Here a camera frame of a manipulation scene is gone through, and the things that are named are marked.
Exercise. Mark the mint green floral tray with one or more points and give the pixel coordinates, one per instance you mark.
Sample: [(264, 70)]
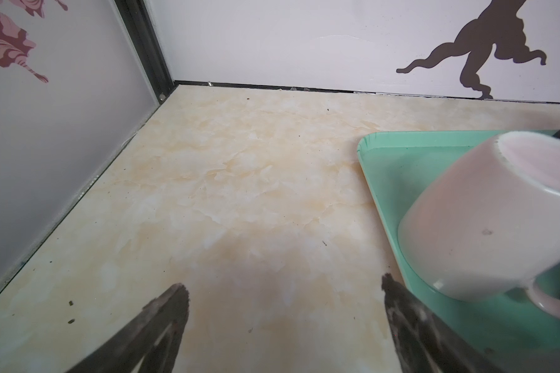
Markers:
[(398, 166)]

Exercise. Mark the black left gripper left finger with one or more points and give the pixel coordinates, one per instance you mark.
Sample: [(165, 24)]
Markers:
[(148, 343)]

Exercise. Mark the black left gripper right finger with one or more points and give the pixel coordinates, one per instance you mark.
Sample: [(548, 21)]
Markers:
[(422, 341)]

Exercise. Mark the pale pink mug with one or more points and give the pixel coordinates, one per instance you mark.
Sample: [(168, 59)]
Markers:
[(491, 222)]

